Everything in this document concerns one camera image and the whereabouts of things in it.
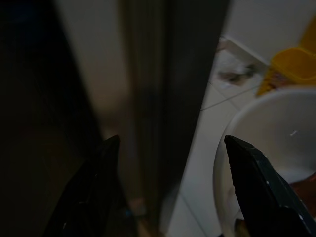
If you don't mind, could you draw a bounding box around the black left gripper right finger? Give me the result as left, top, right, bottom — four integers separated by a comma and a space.
224, 134, 316, 237

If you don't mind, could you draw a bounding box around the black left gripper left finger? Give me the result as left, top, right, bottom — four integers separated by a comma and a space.
44, 134, 139, 237

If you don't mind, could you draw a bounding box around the white oval bowl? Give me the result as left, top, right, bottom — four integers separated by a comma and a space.
212, 87, 316, 237

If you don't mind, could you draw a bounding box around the clear plastic bag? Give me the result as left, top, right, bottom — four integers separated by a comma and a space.
214, 37, 262, 87

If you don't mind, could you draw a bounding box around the yellow waste bin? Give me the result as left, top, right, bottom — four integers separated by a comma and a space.
255, 14, 316, 97

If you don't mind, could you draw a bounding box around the steel grey refrigerator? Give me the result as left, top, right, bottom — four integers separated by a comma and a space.
123, 0, 232, 237

